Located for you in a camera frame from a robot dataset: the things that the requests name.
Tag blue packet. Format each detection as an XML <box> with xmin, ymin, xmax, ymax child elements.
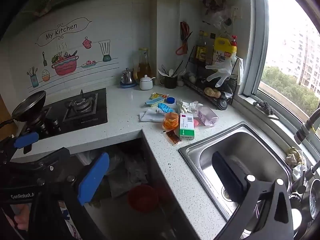
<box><xmin>157</xmin><ymin>102</ymin><xmax>175</xmax><ymax>114</ymax></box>

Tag dark green mug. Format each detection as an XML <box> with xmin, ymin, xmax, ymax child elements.
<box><xmin>160</xmin><ymin>76</ymin><xmax>178</xmax><ymax>89</ymax></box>

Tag yellow sauce packet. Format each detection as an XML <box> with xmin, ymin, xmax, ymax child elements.
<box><xmin>149</xmin><ymin>92</ymin><xmax>169</xmax><ymax>100</ymax></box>

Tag red trash bin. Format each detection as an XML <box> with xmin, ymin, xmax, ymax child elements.
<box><xmin>127</xmin><ymin>184</ymin><xmax>159</xmax><ymax>213</ymax></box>

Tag pink plastic bottle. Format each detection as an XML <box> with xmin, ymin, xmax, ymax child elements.
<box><xmin>197</xmin><ymin>106</ymin><xmax>219</xmax><ymax>127</ymax></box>

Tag kitchen wall sticker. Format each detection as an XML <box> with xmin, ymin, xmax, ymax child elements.
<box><xmin>26</xmin><ymin>17</ymin><xmax>119</xmax><ymax>89</ymax></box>

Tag crumpled dish rag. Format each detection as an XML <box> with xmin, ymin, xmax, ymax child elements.
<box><xmin>286</xmin><ymin>147</ymin><xmax>307</xmax><ymax>180</ymax></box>

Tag white lidded sugar jar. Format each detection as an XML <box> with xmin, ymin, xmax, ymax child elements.
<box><xmin>139</xmin><ymin>75</ymin><xmax>156</xmax><ymax>90</ymax></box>

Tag black frying pan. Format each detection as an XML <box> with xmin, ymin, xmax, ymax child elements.
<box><xmin>11</xmin><ymin>90</ymin><xmax>47</xmax><ymax>123</ymax></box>

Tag steel wool scrubber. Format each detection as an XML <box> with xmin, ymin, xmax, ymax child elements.
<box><xmin>253</xmin><ymin>99</ymin><xmax>275</xmax><ymax>115</ymax></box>

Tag window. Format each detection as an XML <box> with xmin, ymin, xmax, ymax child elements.
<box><xmin>246</xmin><ymin>0</ymin><xmax>320</xmax><ymax>140</ymax></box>

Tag light blue plastic tray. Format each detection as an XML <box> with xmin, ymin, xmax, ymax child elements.
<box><xmin>145</xmin><ymin>98</ymin><xmax>165</xmax><ymax>107</ymax></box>

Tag green trees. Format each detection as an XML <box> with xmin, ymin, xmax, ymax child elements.
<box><xmin>260</xmin><ymin>65</ymin><xmax>320</xmax><ymax>117</ymax></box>

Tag orange handled scissors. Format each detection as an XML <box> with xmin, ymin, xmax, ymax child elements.
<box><xmin>175</xmin><ymin>31</ymin><xmax>193</xmax><ymax>56</ymax></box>

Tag wooden cabinet door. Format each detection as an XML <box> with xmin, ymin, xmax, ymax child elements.
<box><xmin>0</xmin><ymin>94</ymin><xmax>13</xmax><ymax>140</ymax></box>

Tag glass oil bottle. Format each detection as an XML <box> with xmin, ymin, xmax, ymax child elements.
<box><xmin>137</xmin><ymin>48</ymin><xmax>153</xmax><ymax>80</ymax></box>

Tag black glass gas stove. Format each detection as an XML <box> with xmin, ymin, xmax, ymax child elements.
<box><xmin>22</xmin><ymin>87</ymin><xmax>108</xmax><ymax>140</ymax></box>

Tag bag of dried peppers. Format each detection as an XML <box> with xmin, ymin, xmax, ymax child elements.
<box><xmin>204</xmin><ymin>0</ymin><xmax>234</xmax><ymax>30</ymax></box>

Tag brown sauce packet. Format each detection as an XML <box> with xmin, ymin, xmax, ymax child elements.
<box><xmin>162</xmin><ymin>129</ymin><xmax>182</xmax><ymax>145</ymax></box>

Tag red hanging tool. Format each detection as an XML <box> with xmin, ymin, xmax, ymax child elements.
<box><xmin>180</xmin><ymin>21</ymin><xmax>189</xmax><ymax>40</ymax></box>

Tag ginger root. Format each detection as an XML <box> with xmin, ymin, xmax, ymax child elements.
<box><xmin>204</xmin><ymin>87</ymin><xmax>222</xmax><ymax>98</ymax></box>

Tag dark sauce bottle yellow cap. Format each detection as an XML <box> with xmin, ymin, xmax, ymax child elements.
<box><xmin>201</xmin><ymin>32</ymin><xmax>209</xmax><ymax>62</ymax></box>
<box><xmin>195</xmin><ymin>30</ymin><xmax>204</xmax><ymax>61</ymax></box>

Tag green white medicine box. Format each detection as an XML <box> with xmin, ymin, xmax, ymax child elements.
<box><xmin>179</xmin><ymin>113</ymin><xmax>195</xmax><ymax>140</ymax></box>

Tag yellow detergent bottle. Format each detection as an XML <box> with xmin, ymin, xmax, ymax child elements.
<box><xmin>213</xmin><ymin>35</ymin><xmax>238</xmax><ymax>67</ymax></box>

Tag cream glove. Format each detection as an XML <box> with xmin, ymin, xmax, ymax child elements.
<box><xmin>175</xmin><ymin>99</ymin><xmax>190</xmax><ymax>114</ymax></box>

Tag white wall socket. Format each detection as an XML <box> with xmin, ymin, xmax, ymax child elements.
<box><xmin>231</xmin><ymin>5</ymin><xmax>242</xmax><ymax>20</ymax></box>

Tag crumpled plastic bags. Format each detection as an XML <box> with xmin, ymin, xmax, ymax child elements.
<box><xmin>105</xmin><ymin>145</ymin><xmax>150</xmax><ymax>198</ymax></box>

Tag steel faucet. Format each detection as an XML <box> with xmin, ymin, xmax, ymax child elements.
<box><xmin>294</xmin><ymin>105</ymin><xmax>320</xmax><ymax>145</ymax></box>

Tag stainless steel sink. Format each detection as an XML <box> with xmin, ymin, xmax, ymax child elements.
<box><xmin>178</xmin><ymin>121</ymin><xmax>320</xmax><ymax>233</ymax></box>

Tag steel teapot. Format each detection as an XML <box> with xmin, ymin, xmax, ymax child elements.
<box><xmin>121</xmin><ymin>67</ymin><xmax>134</xmax><ymax>85</ymax></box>

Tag white tissue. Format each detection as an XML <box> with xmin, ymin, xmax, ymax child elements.
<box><xmin>189</xmin><ymin>101</ymin><xmax>204</xmax><ymax>113</ymax></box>

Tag apartment buildings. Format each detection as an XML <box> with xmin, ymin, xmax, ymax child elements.
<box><xmin>266</xmin><ymin>22</ymin><xmax>320</xmax><ymax>98</ymax></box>

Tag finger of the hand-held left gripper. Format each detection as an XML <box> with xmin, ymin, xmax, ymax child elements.
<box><xmin>0</xmin><ymin>147</ymin><xmax>70</xmax><ymax>188</ymax></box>
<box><xmin>0</xmin><ymin>132</ymin><xmax>40</xmax><ymax>165</ymax></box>

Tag white dish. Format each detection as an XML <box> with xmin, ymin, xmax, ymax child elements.
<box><xmin>290</xmin><ymin>209</ymin><xmax>303</xmax><ymax>232</ymax></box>

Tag clear plastic glove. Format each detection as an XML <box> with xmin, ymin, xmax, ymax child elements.
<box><xmin>234</xmin><ymin>56</ymin><xmax>244</xmax><ymax>85</ymax></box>
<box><xmin>205</xmin><ymin>55</ymin><xmax>237</xmax><ymax>88</ymax></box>

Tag person's left hand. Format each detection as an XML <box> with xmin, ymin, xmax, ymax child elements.
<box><xmin>12</xmin><ymin>204</ymin><xmax>30</xmax><ymax>230</ymax></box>

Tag black wire rack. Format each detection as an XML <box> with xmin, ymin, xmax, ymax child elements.
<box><xmin>182</xmin><ymin>45</ymin><xmax>244</xmax><ymax>111</ymax></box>

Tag wooden chopsticks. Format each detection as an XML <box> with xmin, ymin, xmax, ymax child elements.
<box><xmin>174</xmin><ymin>60</ymin><xmax>184</xmax><ymax>77</ymax></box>

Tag orange plastic cup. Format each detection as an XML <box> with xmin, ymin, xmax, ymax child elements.
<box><xmin>162</xmin><ymin>112</ymin><xmax>179</xmax><ymax>130</ymax></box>

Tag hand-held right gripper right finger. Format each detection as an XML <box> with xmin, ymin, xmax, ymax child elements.
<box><xmin>212</xmin><ymin>151</ymin><xmax>294</xmax><ymax>240</ymax></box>

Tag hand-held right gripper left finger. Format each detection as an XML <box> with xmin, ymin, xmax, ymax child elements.
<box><xmin>27</xmin><ymin>152</ymin><xmax>110</xmax><ymax>240</ymax></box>

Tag white cloth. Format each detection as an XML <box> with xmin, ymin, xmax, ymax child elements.
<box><xmin>139</xmin><ymin>108</ymin><xmax>167</xmax><ymax>123</ymax></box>

